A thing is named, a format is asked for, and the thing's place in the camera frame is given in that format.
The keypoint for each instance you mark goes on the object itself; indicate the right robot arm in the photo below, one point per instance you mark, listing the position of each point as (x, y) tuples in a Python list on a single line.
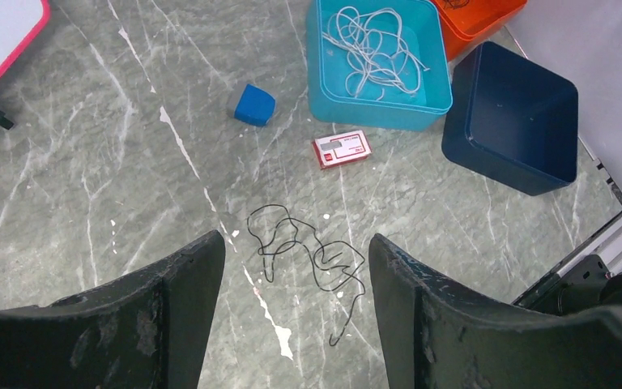
[(606, 290)]

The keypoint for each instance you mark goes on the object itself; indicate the orange plastic bin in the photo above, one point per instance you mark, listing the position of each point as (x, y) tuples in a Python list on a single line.
[(465, 24)]

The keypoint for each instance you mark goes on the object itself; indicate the red white small card box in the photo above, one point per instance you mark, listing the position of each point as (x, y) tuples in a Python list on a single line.
[(341, 149)]

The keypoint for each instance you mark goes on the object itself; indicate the light blue plastic bin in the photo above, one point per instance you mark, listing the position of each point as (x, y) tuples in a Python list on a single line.
[(377, 63)]

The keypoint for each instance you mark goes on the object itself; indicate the dark blue plastic bin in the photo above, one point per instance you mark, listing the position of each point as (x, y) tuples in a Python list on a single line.
[(512, 121)]

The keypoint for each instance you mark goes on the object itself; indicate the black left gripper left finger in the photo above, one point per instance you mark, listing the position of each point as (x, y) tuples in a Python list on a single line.
[(146, 329)]

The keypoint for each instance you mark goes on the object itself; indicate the small blue stamp block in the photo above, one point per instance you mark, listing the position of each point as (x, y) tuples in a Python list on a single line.
[(250, 104)]

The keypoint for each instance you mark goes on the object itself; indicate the aluminium frame rail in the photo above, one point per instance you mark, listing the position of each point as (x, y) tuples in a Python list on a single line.
[(606, 243)]

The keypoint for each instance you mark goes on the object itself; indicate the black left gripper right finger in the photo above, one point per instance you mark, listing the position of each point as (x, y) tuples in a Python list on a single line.
[(438, 333)]

